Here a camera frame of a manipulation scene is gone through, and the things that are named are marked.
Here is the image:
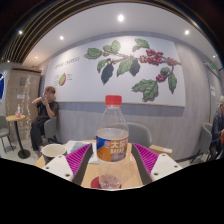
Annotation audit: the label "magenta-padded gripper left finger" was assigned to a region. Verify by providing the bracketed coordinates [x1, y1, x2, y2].
[42, 143, 95, 187]

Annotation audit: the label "dark mug, white inside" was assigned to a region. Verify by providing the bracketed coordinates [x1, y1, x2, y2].
[40, 143, 68, 165]

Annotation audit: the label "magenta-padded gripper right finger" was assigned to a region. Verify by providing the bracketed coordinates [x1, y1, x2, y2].
[130, 142, 184, 186]

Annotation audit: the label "small round wooden table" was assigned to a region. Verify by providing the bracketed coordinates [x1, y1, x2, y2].
[5, 114, 32, 160]

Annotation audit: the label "grey upholstered chair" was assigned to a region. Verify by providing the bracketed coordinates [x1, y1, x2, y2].
[191, 122, 214, 161]
[0, 113, 15, 154]
[126, 121, 153, 149]
[43, 117, 59, 144]

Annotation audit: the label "coffee plant wall mural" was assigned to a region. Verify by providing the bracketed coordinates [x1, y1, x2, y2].
[43, 35, 187, 108]

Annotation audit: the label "clear red-capped drink bottle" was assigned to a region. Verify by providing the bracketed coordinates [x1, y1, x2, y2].
[95, 95, 130, 190]

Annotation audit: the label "person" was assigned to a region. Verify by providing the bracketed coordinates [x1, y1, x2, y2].
[29, 85, 60, 153]
[209, 94, 224, 159]

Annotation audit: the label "blue lit sign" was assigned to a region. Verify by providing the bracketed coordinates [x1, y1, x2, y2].
[0, 73, 6, 103]

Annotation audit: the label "white printed paper sheet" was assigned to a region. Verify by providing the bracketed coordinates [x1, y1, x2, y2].
[64, 139, 99, 165]

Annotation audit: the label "round ceiling lights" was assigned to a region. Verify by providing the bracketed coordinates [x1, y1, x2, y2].
[18, 13, 191, 41]

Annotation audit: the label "brown cardboard box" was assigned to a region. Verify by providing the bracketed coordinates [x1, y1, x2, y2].
[148, 144, 174, 158]

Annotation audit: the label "flat round red coaster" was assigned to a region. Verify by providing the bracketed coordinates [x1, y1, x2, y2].
[90, 175, 123, 190]

